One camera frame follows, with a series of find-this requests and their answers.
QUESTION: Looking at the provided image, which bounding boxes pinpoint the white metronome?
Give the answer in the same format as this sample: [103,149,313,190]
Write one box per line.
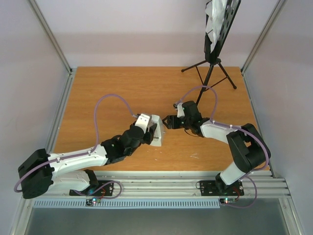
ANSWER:
[148,115,164,147]

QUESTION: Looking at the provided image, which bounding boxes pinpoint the black music stand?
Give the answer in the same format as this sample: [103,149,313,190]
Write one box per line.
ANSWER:
[181,0,242,105]

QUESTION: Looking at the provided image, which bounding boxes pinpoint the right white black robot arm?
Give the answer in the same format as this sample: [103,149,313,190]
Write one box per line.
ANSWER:
[162,101,271,194]

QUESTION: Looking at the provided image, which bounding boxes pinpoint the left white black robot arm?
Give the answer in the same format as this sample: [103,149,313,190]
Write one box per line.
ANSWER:
[14,123,162,199]

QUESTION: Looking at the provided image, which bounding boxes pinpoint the white sheet music paper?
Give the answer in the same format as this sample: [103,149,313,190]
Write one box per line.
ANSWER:
[205,0,227,44]

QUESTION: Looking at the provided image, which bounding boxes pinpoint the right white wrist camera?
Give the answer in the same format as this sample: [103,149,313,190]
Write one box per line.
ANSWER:
[173,102,185,119]

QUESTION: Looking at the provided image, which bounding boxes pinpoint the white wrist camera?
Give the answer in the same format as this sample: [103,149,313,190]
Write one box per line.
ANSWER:
[173,102,185,119]
[134,113,152,134]

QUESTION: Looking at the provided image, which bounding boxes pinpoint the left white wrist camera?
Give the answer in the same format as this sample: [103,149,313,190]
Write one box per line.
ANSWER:
[134,113,152,134]

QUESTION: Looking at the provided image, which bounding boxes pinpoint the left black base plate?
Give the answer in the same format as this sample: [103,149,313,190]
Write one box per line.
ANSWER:
[80,180,114,196]

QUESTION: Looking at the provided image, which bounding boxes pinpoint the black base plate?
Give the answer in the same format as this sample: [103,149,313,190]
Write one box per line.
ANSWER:
[196,180,245,197]
[80,180,114,196]

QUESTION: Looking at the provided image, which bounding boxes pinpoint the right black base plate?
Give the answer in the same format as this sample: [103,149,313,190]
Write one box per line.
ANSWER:
[196,180,245,197]

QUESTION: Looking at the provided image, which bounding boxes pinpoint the grey slotted cable duct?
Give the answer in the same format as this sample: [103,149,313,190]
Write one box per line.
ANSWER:
[33,199,220,210]

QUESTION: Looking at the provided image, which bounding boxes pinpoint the left aluminium frame post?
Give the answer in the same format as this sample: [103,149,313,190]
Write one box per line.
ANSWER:
[26,0,73,76]

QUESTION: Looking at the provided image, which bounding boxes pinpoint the aluminium frame post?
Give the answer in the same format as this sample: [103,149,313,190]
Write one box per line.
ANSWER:
[26,0,73,76]
[240,0,288,74]

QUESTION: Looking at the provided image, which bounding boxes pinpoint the aluminium rail base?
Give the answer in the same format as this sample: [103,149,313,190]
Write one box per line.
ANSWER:
[48,170,291,199]

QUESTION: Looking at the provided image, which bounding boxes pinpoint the right aluminium frame post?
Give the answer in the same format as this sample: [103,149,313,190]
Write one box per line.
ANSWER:
[240,0,288,74]

